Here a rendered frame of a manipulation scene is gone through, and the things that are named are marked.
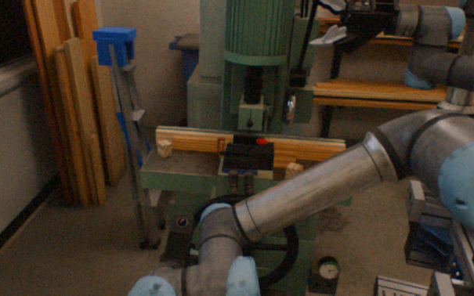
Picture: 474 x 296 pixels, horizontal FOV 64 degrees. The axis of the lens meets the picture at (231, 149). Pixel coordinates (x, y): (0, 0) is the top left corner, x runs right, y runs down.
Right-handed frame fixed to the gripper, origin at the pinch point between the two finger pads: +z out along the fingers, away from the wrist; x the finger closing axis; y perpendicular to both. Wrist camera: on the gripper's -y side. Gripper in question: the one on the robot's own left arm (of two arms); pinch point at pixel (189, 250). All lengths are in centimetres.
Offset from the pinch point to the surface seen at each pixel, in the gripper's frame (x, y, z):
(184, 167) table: -6.6, -19.8, 20.4
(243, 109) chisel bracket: 9.1, -37.7, 18.8
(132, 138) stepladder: -46, -34, 92
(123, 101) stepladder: -49, -50, 83
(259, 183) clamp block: 15.1, -16.8, 6.6
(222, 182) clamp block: 5.9, -16.2, 6.9
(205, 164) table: -0.8, -21.3, 23.1
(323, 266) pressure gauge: 35.6, 5.1, 22.9
